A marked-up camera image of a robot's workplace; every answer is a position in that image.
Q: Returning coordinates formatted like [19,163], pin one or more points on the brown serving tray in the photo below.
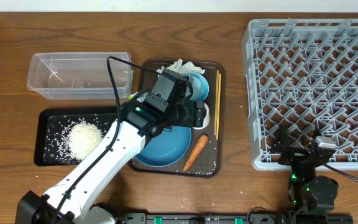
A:
[208,162]

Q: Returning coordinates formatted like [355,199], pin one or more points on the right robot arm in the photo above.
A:
[313,195]

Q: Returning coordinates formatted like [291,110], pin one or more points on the crumpled white tissue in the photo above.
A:
[183,68]

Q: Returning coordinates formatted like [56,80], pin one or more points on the wooden chopstick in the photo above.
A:
[218,107]
[216,101]

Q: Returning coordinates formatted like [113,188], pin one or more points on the dark blue plate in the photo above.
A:
[167,148]

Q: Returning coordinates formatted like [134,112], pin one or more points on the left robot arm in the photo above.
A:
[139,120]

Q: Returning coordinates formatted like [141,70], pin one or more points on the left wooden chopstick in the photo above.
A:
[216,101]

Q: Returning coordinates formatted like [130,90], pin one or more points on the light blue bowl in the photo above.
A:
[200,86]

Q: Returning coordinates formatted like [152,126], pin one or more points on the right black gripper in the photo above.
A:
[294,154]

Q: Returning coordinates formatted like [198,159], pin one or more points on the orange carrot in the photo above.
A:
[199,146]

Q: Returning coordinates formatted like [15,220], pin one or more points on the clear plastic bin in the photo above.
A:
[72,75]

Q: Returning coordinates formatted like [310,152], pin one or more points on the white cup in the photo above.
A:
[206,117]

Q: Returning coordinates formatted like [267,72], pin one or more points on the black waste tray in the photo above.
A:
[106,113]

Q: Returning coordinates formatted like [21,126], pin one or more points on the white rice pile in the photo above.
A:
[69,139]

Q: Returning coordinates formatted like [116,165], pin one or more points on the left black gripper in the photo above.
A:
[194,111]

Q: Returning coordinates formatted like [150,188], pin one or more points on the right wooden chopstick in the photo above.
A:
[218,107]

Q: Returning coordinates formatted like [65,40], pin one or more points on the grey dishwasher rack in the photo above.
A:
[303,74]

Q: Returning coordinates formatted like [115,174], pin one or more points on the yellow foil snack wrapper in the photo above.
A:
[139,96]

